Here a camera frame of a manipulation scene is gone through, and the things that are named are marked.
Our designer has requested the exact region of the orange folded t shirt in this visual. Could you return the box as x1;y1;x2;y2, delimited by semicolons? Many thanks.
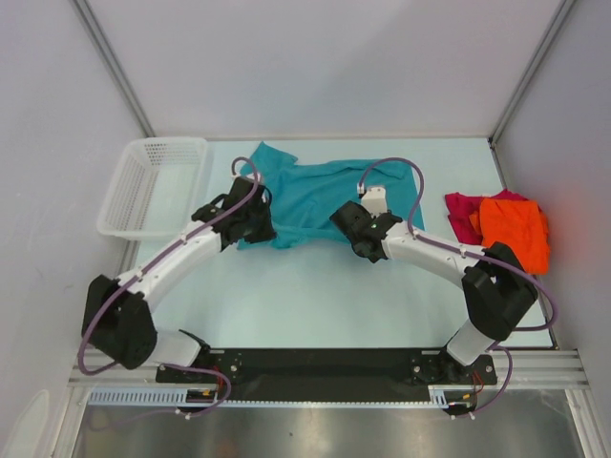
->
469;198;551;275

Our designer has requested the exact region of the teal t shirt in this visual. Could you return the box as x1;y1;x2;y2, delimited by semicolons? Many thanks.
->
238;142;418;251

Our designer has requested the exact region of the magenta folded t shirt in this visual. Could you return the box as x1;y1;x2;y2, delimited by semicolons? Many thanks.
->
444;190;526;245

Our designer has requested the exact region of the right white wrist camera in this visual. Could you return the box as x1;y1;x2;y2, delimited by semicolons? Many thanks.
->
359;186;388;218

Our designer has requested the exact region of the aluminium frame rail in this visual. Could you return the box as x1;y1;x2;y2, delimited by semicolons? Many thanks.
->
68;349;590;389

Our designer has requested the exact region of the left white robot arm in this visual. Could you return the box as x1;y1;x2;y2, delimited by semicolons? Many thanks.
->
77;177;276;382

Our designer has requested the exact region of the white slotted cable duct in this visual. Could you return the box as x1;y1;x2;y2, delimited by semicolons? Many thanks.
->
88;387;474;409

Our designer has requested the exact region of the white plastic basket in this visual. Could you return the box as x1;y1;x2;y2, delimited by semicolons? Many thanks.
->
96;136;213;241

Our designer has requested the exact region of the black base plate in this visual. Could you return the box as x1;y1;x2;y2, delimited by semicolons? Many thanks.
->
156;346;497;403

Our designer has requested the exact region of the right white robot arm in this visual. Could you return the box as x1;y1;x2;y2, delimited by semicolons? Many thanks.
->
329;201;538;383

